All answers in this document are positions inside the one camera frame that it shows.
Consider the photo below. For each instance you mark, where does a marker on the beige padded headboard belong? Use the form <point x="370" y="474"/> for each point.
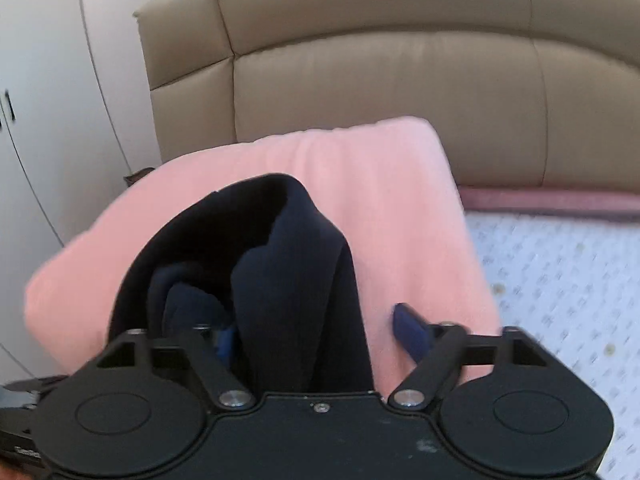
<point x="380" y="75"/>

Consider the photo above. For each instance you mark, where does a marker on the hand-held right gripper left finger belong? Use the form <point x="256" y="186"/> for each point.
<point x="226" y="344"/>

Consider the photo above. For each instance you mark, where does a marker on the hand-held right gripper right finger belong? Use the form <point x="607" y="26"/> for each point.
<point x="411" y="330"/>

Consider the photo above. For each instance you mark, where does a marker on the dark navy garment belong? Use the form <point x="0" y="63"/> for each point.
<point x="295" y="280"/>

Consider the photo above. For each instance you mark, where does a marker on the folded pink blanket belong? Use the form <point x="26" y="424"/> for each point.
<point x="400" y="210"/>

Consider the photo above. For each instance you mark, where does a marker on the white floral bedspread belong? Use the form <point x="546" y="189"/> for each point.
<point x="565" y="290"/>

